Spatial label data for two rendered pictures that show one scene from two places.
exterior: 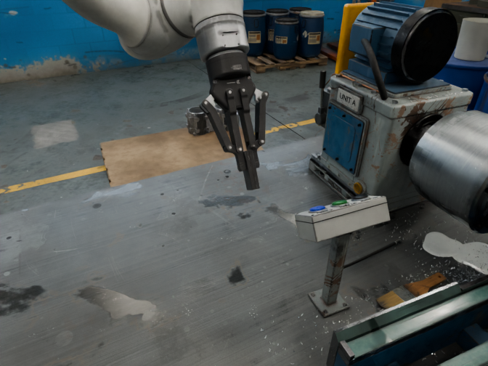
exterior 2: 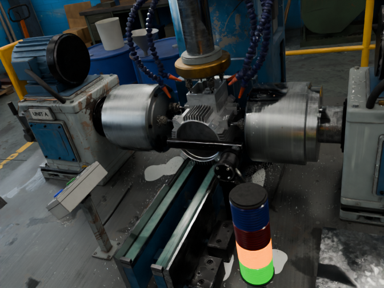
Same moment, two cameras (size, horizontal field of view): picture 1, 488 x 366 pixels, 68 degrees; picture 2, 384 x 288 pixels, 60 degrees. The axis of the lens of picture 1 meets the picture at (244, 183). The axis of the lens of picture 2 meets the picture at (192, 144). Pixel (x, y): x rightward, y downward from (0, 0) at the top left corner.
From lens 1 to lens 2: 0.26 m
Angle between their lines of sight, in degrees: 33
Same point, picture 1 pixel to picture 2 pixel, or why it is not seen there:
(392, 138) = (85, 124)
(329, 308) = (110, 253)
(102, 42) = not seen: outside the picture
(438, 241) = (152, 171)
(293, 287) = (79, 259)
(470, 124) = (122, 94)
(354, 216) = (84, 183)
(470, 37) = (107, 34)
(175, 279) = not seen: outside the picture
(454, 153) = (123, 115)
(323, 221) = (66, 197)
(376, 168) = (88, 148)
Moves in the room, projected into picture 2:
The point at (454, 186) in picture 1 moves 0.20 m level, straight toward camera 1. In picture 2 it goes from (134, 134) to (135, 165)
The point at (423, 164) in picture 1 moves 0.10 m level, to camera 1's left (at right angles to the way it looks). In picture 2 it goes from (112, 130) to (87, 144)
